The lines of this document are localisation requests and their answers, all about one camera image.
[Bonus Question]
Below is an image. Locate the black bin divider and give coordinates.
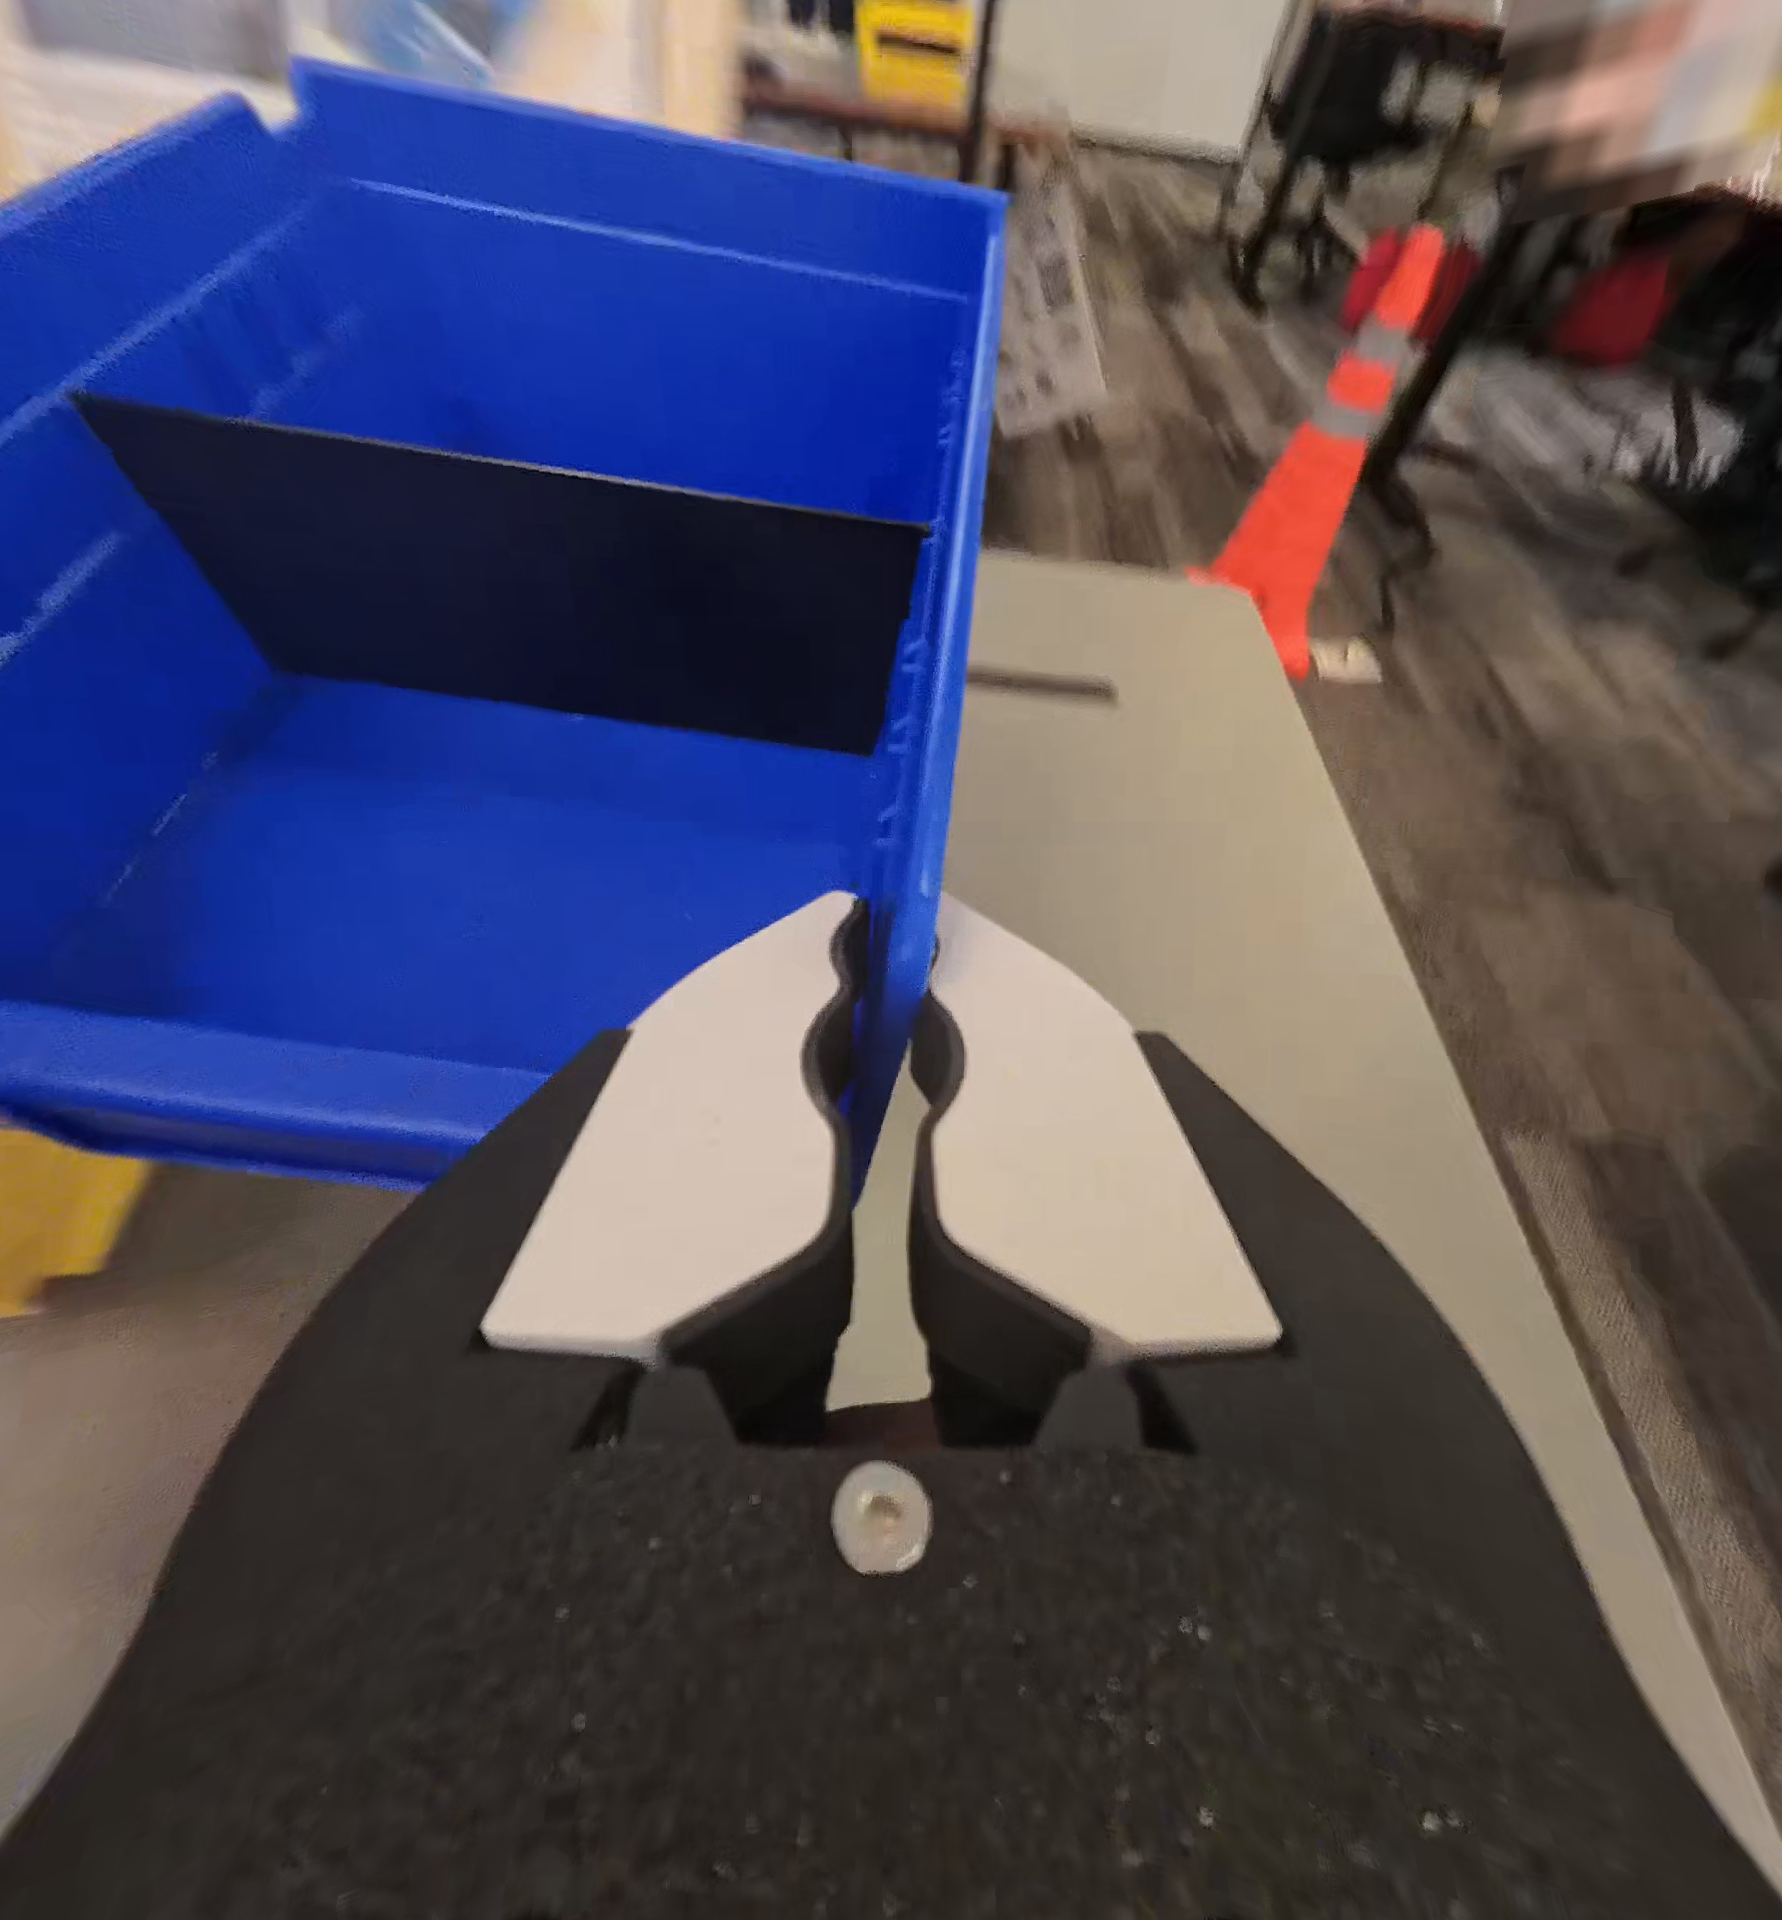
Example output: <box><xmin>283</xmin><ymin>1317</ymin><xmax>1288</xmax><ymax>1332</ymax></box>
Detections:
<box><xmin>67</xmin><ymin>393</ymin><xmax>933</xmax><ymax>759</ymax></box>

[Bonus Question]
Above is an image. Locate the orange traffic cone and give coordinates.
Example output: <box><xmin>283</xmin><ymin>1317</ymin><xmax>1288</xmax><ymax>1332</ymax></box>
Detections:
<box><xmin>1188</xmin><ymin>222</ymin><xmax>1452</xmax><ymax>683</ymax></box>

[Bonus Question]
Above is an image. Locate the yellow plastic bin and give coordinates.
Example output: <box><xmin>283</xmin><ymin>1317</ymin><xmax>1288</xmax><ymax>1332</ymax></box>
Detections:
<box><xmin>0</xmin><ymin>1116</ymin><xmax>152</xmax><ymax>1325</ymax></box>

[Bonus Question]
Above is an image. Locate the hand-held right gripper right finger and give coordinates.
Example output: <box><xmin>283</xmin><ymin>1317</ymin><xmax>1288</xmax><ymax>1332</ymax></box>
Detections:
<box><xmin>905</xmin><ymin>896</ymin><xmax>1288</xmax><ymax>1447</ymax></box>

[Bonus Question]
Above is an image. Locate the blue plastic bin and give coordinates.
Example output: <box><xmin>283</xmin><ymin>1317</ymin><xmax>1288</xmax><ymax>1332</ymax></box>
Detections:
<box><xmin>0</xmin><ymin>55</ymin><xmax>1009</xmax><ymax>1187</ymax></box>

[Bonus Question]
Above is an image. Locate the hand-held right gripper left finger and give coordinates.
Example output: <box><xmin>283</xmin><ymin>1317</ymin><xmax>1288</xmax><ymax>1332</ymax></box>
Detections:
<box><xmin>478</xmin><ymin>889</ymin><xmax>870</xmax><ymax>1447</ymax></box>

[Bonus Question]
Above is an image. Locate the white printed floor sign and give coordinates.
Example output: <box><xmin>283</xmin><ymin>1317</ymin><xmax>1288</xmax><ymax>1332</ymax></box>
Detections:
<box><xmin>999</xmin><ymin>181</ymin><xmax>1112</xmax><ymax>439</ymax></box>

